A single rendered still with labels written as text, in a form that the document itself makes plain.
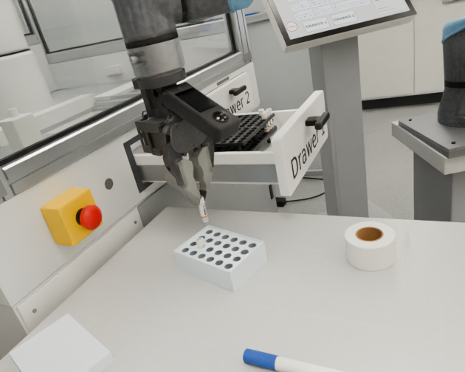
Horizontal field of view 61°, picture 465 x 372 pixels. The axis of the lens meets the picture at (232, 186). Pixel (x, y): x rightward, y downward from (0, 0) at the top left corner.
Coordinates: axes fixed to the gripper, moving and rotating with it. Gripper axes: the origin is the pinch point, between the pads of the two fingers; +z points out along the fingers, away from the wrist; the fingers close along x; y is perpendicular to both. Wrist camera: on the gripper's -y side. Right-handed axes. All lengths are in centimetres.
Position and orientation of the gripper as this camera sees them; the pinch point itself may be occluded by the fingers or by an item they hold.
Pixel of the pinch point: (202, 196)
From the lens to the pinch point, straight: 64.6
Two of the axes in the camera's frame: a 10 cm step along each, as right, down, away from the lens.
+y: -7.4, -1.4, 6.6
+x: -6.4, 4.4, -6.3
